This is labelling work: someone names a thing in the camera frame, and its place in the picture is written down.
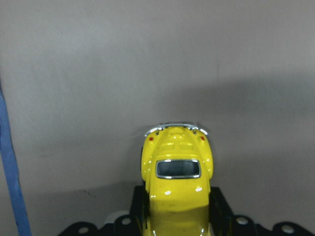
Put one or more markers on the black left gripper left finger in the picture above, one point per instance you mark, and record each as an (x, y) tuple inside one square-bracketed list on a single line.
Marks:
[(139, 213)]

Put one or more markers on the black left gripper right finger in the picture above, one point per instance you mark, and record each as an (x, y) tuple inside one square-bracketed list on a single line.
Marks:
[(221, 214)]

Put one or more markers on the yellow toy beetle car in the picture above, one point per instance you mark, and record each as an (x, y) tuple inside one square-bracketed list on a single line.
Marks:
[(176, 168)]

